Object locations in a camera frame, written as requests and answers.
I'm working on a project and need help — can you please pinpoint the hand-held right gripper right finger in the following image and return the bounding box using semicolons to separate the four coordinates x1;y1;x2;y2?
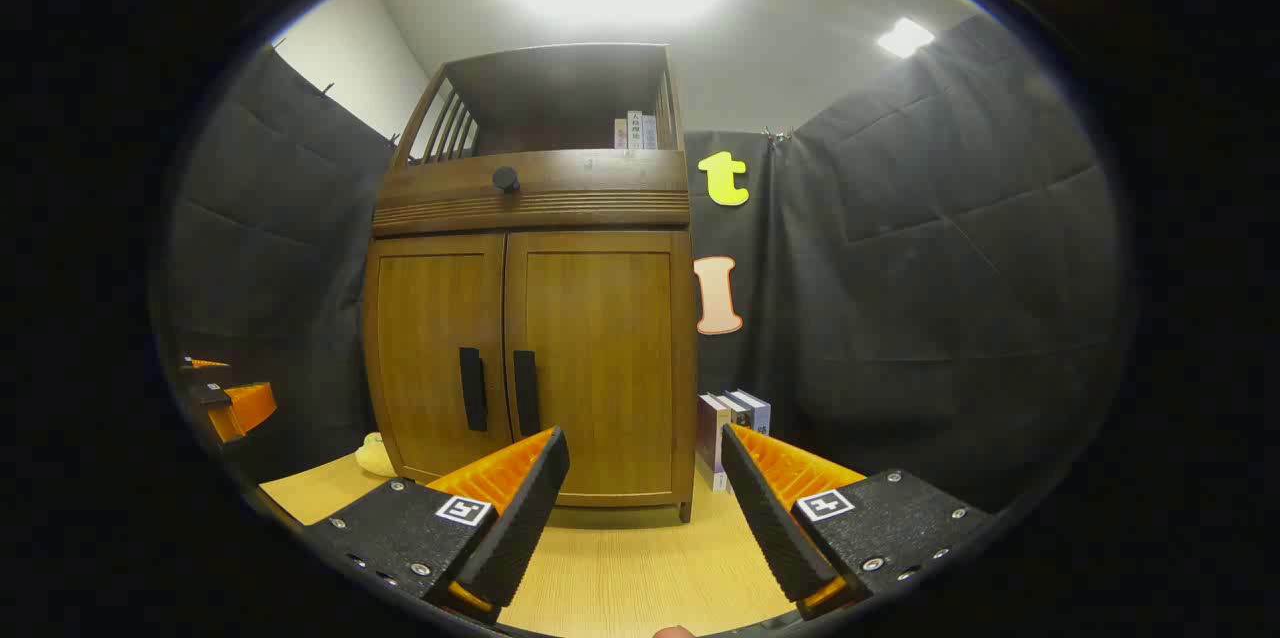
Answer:
720;423;996;619

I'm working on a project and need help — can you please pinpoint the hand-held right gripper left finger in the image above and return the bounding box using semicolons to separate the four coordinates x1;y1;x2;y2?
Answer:
300;426;571;624

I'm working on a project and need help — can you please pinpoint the black door handle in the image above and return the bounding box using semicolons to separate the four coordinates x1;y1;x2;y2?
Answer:
513;350;542;439
459;347;489;433

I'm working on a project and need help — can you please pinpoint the wooden cabinet door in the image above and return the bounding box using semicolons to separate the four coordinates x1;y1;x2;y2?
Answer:
503;230;691;509
365;234;513;479

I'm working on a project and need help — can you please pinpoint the wooden double-door shoe cabinet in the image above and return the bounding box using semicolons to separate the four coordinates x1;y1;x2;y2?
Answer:
362;43;698;524

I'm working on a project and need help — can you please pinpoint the blue white standing book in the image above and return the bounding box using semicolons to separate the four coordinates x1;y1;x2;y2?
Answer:
735;389;772;437

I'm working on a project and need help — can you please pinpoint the yellow plush toy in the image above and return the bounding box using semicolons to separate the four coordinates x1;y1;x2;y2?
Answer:
356;432;399;479

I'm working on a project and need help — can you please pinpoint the black backdrop cloth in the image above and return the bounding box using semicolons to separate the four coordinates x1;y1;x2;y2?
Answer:
160;13;1126;519

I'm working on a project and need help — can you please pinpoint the small ceiling lamp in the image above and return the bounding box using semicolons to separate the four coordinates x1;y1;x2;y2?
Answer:
877;17;936;59

